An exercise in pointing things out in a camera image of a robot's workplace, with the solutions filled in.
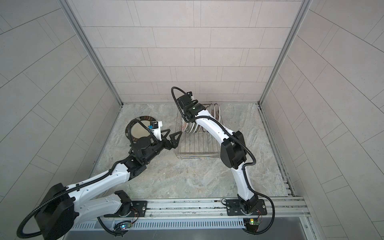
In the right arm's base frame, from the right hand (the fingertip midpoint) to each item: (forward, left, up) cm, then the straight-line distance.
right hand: (193, 110), depth 92 cm
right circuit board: (-57, -24, -18) cm, 65 cm away
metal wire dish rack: (-16, 0, -15) cm, 22 cm away
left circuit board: (-55, +32, -13) cm, 65 cm away
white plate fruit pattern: (-11, +1, -3) cm, 11 cm away
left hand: (-20, +7, +7) cm, 22 cm away
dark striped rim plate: (-1, +39, -14) cm, 42 cm away
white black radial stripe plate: (-11, -2, -4) cm, 12 cm away
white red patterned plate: (-3, +7, -12) cm, 14 cm away
